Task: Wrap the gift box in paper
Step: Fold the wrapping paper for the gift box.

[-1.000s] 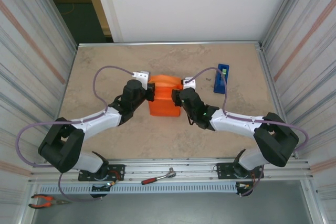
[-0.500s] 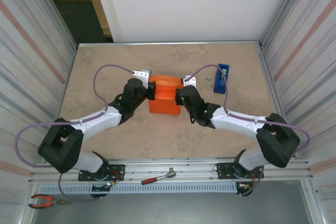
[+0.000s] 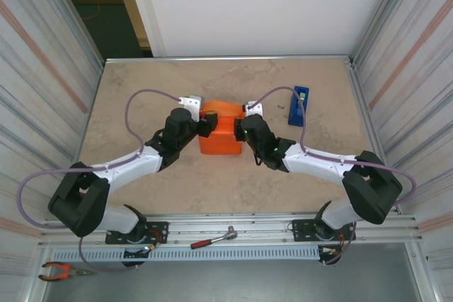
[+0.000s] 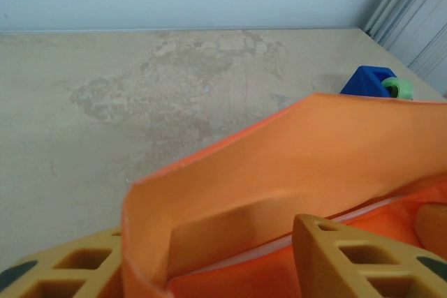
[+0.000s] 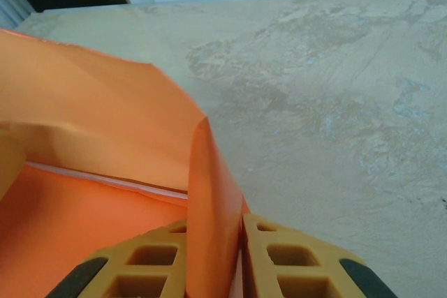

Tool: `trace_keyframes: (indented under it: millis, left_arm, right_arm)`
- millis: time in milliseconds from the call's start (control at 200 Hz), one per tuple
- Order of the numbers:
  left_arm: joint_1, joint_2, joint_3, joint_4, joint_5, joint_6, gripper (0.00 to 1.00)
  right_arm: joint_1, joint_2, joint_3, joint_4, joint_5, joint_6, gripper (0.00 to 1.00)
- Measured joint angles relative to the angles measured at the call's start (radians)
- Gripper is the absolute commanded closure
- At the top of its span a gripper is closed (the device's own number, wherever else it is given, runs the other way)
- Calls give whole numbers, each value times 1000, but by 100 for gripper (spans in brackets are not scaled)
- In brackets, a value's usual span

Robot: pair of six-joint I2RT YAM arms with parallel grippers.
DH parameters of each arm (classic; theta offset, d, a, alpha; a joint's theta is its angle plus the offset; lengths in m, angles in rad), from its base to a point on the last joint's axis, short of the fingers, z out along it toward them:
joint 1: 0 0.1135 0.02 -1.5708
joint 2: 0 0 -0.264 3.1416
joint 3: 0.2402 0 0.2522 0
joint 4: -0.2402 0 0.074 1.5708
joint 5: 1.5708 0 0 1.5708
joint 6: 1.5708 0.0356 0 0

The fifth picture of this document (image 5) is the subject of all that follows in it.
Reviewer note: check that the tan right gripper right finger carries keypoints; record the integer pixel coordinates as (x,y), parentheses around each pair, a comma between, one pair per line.
(293,263)

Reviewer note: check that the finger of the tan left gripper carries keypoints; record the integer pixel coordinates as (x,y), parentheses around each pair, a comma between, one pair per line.
(10,162)

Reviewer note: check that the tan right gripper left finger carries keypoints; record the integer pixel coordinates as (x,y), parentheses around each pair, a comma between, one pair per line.
(146,263)

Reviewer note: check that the aluminium side frame rail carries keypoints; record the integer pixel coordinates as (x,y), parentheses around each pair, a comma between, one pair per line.
(14,5)

